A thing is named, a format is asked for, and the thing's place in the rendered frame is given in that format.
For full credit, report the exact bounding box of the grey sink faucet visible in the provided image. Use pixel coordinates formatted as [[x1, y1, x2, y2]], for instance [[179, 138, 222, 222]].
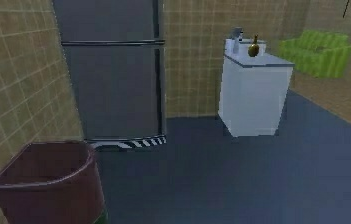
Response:
[[230, 26, 245, 55]]

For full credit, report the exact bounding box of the black fridge handle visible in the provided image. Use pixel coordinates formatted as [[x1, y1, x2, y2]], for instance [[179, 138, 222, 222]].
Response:
[[152, 0, 164, 135]]

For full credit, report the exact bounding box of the dark red trash can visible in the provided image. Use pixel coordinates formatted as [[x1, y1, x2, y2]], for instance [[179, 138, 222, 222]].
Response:
[[0, 141, 108, 224]]

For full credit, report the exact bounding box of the dark grey fridge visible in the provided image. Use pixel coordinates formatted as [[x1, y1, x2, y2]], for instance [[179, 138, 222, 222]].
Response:
[[52, 0, 168, 152]]

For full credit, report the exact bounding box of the white sink cabinet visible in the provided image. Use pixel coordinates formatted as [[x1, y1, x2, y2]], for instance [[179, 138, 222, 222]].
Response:
[[217, 37, 295, 138]]

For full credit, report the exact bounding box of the yellow-brown bottle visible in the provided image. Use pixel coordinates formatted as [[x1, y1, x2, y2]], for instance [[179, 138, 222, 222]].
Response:
[[247, 34, 261, 58]]

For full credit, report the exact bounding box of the green sofa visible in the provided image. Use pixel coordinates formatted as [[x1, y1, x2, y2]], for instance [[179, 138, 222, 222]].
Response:
[[278, 29, 351, 80]]

